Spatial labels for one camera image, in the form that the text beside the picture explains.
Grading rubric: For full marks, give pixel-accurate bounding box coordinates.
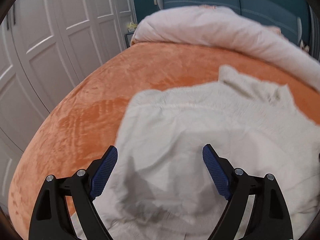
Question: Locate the white padded zip jacket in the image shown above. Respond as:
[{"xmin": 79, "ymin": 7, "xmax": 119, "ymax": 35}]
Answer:
[{"xmin": 93, "ymin": 65, "xmax": 319, "ymax": 239}]

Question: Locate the orange plush bed blanket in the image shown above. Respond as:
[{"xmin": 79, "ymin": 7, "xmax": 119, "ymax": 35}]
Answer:
[{"xmin": 8, "ymin": 43, "xmax": 319, "ymax": 239}]

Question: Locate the white panelled wardrobe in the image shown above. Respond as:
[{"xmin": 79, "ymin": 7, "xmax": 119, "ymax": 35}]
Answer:
[{"xmin": 1, "ymin": 0, "xmax": 136, "ymax": 205}]

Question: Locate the blue upholstered headboard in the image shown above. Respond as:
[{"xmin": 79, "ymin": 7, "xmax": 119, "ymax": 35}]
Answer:
[{"xmin": 156, "ymin": 0, "xmax": 309, "ymax": 45}]

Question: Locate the pale pink rolled duvet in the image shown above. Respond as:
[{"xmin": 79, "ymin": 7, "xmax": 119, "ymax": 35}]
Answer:
[{"xmin": 131, "ymin": 6, "xmax": 319, "ymax": 90}]

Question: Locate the nightstand with tissue box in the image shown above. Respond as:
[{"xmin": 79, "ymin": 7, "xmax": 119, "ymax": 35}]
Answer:
[{"xmin": 124, "ymin": 22, "xmax": 137, "ymax": 48}]

